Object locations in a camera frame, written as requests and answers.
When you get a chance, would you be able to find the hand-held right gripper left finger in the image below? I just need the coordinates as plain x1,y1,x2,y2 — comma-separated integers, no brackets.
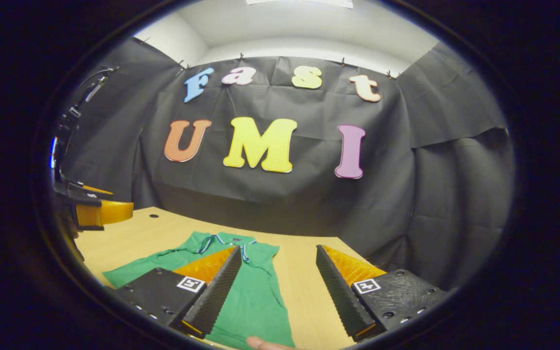
112,245,243,340

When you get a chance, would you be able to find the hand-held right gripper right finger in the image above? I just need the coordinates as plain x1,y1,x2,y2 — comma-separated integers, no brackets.
316,245,448,342

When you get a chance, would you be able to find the green T-shirt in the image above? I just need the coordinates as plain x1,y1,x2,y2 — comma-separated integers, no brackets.
103,231,296,350

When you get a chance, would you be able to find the black backdrop cloth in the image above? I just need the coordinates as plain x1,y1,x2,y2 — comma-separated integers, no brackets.
54,38,514,292

